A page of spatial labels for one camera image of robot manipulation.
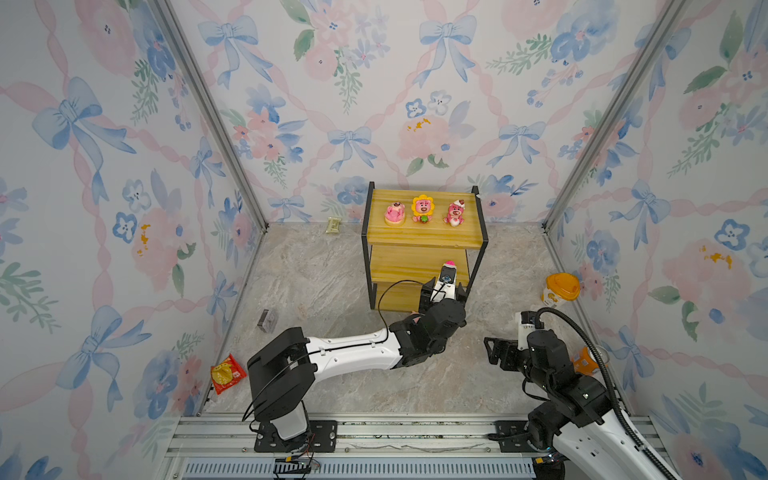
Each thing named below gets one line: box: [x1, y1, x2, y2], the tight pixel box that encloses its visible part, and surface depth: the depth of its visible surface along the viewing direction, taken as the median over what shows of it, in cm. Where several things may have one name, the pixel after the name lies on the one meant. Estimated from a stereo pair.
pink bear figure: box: [444, 199, 465, 227], surface depth 73 cm
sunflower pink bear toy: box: [411, 194, 435, 223], surface depth 73 cm
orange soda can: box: [571, 346, 599, 375], surface depth 78 cm
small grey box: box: [257, 309, 277, 334], surface depth 92 cm
